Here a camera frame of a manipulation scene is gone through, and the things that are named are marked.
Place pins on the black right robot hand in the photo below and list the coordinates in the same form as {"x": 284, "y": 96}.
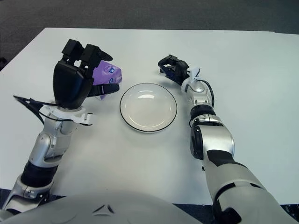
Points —
{"x": 177, "y": 72}

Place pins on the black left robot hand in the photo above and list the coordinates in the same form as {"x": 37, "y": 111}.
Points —
{"x": 69, "y": 84}

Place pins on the purple tissue paper pack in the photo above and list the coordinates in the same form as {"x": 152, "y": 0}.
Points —
{"x": 107, "y": 72}

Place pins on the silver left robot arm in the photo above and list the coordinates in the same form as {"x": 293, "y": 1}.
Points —
{"x": 51, "y": 142}

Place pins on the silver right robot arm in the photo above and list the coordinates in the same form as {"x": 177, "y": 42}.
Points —
{"x": 215, "y": 140}

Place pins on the white plate with black rim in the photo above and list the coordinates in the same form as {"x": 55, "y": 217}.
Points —
{"x": 148, "y": 108}

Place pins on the white right wrist sensor box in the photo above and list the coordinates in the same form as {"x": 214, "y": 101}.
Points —
{"x": 194, "y": 74}

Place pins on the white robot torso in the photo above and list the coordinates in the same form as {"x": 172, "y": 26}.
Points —
{"x": 105, "y": 210}

